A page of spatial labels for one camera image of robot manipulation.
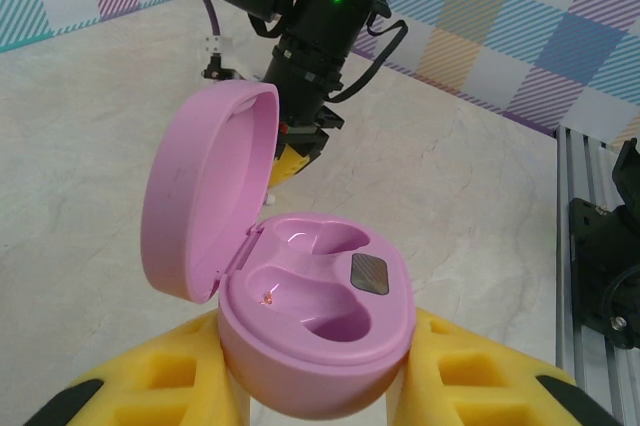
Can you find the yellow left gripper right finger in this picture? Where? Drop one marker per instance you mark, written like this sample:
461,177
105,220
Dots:
475,381

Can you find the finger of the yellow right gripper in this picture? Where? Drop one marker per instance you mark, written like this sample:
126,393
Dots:
291,166

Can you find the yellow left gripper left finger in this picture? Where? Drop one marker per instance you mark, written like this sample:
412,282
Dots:
150,386

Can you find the pink earbud charging case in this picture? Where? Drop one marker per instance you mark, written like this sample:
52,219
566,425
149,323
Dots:
320,371

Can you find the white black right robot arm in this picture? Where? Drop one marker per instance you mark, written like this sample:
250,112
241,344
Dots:
627,166

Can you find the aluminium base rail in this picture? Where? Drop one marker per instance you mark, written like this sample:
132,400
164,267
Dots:
570,171

